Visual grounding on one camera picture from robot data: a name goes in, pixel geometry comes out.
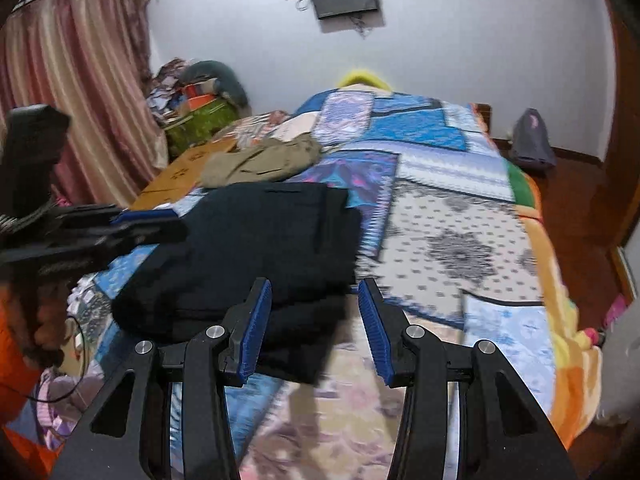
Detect yellow pillow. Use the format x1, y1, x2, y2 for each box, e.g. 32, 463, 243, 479
336, 67, 393, 93

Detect cluttered cloth pile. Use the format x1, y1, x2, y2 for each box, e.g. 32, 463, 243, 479
147, 57, 191, 121

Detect flat brown cardboard box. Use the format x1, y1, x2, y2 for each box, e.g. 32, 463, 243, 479
127, 137, 241, 211

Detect thin black cable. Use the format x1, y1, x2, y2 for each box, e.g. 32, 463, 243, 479
25, 310, 87, 403

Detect person's left hand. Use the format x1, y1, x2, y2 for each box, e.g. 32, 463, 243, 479
7, 280, 68, 367

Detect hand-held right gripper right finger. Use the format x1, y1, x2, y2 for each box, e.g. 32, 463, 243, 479
359, 277, 578, 480

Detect orange box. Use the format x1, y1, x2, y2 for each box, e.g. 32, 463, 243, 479
182, 84, 218, 111

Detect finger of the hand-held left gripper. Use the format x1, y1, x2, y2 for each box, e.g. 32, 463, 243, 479
35, 222, 190, 278
52, 203, 182, 227

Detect grey-green cushion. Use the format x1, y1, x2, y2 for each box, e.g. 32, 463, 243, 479
182, 60, 249, 108

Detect orange blanket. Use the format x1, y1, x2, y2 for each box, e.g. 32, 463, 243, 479
470, 102, 603, 453

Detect white rounded object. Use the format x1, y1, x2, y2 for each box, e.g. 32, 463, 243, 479
597, 310, 640, 428

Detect black pants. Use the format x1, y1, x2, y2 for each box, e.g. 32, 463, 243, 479
111, 181, 363, 386

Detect patchwork printed bedspread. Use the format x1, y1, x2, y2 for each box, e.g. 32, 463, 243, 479
65, 87, 558, 480

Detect pink striped curtain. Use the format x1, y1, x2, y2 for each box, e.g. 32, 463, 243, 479
0, 0, 168, 206

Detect olive green pants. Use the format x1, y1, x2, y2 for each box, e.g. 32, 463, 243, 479
200, 134, 323, 188

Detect wooden door frame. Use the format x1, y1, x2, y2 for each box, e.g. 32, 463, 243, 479
602, 0, 640, 306

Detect grey bag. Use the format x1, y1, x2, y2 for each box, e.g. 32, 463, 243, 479
510, 107, 557, 171

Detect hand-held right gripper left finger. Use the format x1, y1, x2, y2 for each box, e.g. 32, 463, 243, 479
50, 277, 273, 480

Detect pink printed cloth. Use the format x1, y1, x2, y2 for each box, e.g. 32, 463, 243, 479
35, 367, 101, 456

